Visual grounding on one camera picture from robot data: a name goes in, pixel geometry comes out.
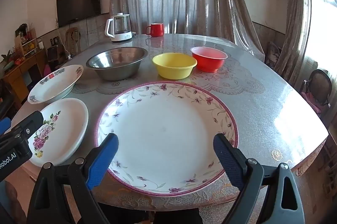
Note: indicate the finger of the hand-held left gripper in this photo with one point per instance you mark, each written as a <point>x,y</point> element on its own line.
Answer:
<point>31,121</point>
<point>4,125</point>

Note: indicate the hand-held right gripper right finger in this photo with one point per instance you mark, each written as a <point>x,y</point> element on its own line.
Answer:
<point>226,158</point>

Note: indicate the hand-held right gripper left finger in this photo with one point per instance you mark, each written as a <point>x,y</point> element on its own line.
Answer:
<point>102,160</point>

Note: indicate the white rose print plate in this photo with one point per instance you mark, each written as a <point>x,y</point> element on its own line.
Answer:
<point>68,118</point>

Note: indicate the white plate blue red print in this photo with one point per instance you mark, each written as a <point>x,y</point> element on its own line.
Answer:
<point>58,82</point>

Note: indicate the large purple floral rim plate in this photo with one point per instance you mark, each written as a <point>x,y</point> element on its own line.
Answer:
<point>163,134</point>

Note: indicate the stainless steel bowl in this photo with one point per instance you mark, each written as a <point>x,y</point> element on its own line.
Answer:
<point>115,71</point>

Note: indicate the red plastic bowl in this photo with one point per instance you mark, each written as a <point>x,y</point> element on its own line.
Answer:
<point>208,64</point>

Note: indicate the yellow plastic bowl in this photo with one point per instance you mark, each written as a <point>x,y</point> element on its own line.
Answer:
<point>173,71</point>

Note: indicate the black sofa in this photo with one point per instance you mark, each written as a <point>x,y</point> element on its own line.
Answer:
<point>6,100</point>

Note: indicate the yellow wooden cabinet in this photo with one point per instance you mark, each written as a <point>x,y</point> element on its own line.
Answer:
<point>15,76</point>

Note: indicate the pink bag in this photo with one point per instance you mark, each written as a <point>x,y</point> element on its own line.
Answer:
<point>46,71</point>

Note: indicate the black speaker box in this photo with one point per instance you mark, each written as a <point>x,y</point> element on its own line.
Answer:
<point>53,54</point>

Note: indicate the small white box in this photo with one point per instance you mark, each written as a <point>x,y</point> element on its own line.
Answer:
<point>41,45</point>

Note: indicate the wooden shelf with ornaments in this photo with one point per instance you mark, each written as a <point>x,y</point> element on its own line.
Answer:
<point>26,42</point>

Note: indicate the brown wooden chair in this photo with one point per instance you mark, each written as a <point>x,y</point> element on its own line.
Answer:
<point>73,39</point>

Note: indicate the patterned cushion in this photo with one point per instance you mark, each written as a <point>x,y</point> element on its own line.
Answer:
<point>272,54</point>

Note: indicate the dark round back chair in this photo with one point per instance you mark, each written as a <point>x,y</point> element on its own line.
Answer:
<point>320,84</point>

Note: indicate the white glass electric kettle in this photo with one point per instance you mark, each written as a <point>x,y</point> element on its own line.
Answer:
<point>121,34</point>

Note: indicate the black flat television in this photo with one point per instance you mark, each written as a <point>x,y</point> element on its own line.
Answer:
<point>79,5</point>

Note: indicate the red mug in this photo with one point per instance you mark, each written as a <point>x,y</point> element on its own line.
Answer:
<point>157,30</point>

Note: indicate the narrow grey sheer curtain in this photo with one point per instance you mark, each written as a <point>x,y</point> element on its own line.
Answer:
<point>292,16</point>

